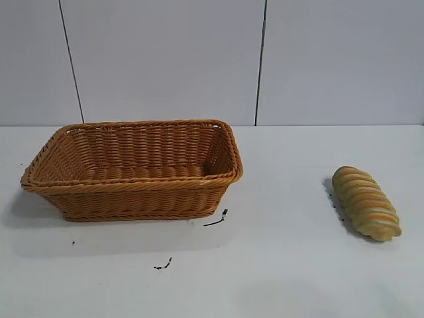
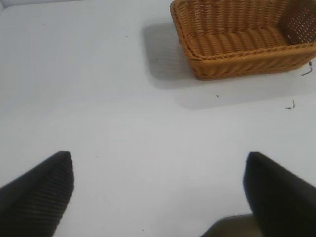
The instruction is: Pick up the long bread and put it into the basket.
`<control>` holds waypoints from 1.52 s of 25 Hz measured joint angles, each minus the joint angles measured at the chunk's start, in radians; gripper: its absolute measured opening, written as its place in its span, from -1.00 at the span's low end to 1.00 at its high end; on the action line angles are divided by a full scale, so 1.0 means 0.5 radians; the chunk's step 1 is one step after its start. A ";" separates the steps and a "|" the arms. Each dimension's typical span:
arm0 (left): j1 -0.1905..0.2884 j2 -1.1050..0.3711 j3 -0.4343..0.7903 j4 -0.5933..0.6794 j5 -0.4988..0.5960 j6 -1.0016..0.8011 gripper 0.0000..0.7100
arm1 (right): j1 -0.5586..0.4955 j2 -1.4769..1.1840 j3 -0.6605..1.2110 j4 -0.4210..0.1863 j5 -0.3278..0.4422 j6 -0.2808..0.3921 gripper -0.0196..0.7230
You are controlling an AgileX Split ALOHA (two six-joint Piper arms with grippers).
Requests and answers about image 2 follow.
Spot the brown woven wicker basket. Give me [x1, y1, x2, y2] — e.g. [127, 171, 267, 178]
[169, 0, 316, 80]

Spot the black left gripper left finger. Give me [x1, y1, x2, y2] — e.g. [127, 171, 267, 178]
[0, 151, 75, 237]

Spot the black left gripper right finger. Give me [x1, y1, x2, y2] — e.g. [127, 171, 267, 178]
[243, 151, 316, 237]

